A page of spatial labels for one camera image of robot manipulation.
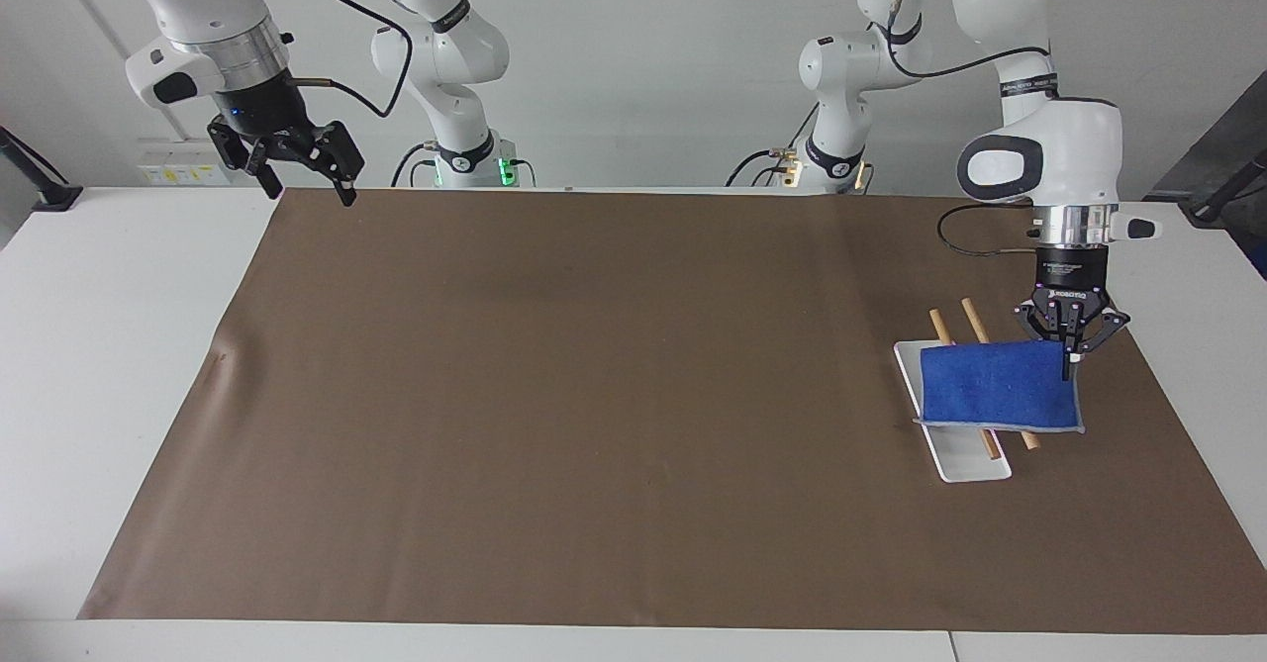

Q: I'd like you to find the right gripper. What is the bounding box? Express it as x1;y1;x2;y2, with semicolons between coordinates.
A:
207;71;366;209

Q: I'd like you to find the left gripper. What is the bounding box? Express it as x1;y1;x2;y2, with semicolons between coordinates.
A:
1013;245;1132;382

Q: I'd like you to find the blue towel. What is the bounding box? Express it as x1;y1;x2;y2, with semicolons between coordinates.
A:
912;338;1088;436

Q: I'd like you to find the wooden stick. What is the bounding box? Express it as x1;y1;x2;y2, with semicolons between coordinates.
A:
927;308;1002;461
960;296;1043;451

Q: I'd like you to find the white rectangular tray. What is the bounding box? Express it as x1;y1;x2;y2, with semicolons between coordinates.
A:
893;339;1014;485

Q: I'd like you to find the black stand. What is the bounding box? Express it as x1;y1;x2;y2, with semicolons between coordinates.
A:
1146;145;1267;229
0;126;86;214

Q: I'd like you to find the white wall socket strip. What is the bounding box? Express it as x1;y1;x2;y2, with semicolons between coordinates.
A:
136;151;236;187

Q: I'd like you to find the black cable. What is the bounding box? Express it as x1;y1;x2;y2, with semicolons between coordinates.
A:
390;142;442;189
725;101;825;189
884;0;1052;253
283;0;415;120

